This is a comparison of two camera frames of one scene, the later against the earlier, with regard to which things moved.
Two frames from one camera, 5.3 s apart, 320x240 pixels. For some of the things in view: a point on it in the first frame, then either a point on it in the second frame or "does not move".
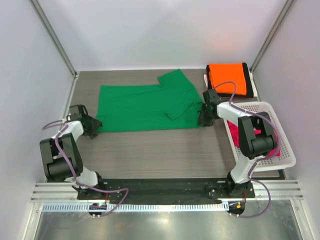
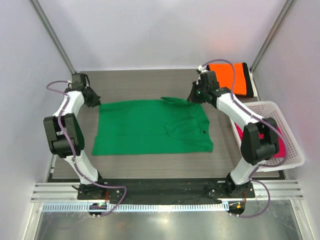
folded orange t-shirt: x=219 y=73 does not move
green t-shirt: x=174 y=103 to x=169 y=125
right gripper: x=202 y=119 to x=192 y=97
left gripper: x=95 y=125 to x=95 y=102
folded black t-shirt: x=249 y=89 does not move
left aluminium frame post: x=52 y=35 does not move
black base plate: x=163 y=191 does not move
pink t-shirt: x=235 y=128 to x=280 y=146
